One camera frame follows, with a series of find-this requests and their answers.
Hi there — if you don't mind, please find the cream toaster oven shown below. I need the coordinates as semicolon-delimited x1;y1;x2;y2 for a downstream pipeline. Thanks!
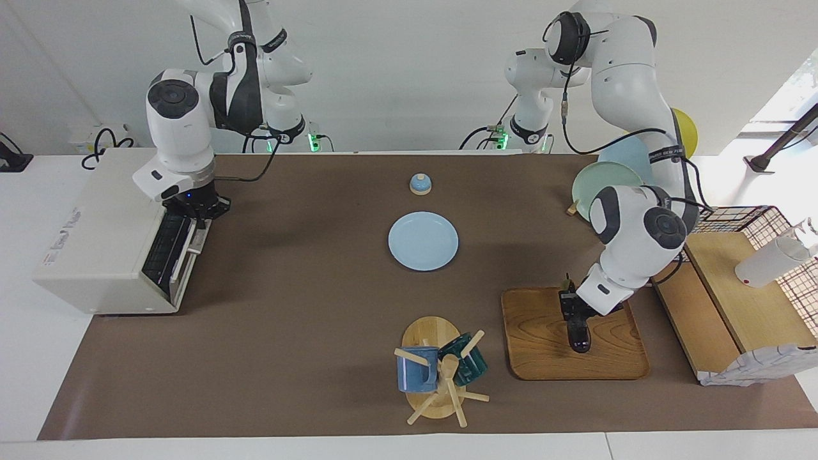
33;148;217;315

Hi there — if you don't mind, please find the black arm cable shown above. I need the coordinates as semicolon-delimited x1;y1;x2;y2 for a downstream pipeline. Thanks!
190;13;285;185
542;11;715;215

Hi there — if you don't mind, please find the white power strip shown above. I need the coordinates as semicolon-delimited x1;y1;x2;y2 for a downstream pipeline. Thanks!
69;123;132;155

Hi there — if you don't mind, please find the dark purple eggplant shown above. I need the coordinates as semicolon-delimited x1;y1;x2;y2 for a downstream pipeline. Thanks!
565;273;592;354

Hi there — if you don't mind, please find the pale green plate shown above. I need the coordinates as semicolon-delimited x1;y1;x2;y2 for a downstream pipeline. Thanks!
571;161;645;222

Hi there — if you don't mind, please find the dark green ceramic mug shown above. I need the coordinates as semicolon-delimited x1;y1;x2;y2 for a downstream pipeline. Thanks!
438;332;488;387

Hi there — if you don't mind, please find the black base cable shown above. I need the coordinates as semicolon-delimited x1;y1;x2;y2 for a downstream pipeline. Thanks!
459;96;520;151
242;123;270;154

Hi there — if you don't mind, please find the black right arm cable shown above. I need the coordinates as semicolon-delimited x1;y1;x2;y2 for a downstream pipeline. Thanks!
190;13;285;185

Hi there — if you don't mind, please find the black left base cable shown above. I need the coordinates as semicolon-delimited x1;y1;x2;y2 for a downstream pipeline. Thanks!
459;96;520;151

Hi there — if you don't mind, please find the marble pattern cloth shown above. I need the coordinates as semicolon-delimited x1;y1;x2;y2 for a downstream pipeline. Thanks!
698;344;818;387

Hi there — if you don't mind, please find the black stand pole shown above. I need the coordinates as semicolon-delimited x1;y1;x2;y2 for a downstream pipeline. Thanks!
745;102;818;173

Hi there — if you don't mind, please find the yellow plate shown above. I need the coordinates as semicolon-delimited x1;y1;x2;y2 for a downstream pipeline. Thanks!
671;107;698;160

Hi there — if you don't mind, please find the black coiled power cable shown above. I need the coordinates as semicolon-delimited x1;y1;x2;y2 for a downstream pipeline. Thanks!
81;128;136;170

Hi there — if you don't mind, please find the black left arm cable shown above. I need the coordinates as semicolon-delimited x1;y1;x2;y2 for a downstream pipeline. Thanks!
542;11;715;215

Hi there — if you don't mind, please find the light blue racked plate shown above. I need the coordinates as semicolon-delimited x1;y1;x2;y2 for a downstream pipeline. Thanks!
598;136;658;187

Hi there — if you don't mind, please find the wooden serving tray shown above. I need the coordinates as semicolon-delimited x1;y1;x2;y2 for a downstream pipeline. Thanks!
500;286;651;381

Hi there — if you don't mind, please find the brown table mat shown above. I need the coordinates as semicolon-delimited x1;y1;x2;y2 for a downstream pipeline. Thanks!
37;153;818;440

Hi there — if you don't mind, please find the black right base cable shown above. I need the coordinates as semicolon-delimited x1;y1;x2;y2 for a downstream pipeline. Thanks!
242;123;270;154

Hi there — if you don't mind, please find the blue ceramic mug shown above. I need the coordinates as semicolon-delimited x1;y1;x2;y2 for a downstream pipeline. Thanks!
396;346;440;393

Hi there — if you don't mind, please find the wooden shelf with wire basket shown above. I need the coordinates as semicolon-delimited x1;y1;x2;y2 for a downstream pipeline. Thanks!
651;206;818;384

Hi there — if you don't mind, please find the black clamp mount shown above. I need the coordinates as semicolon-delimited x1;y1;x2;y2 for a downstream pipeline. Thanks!
0;132;34;173

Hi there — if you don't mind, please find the white bottle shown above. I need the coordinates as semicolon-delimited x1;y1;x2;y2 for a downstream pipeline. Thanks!
735;218;818;288

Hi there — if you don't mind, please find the wooden mug tree stand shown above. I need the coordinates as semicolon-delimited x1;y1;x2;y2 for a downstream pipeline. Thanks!
394;316;490;427

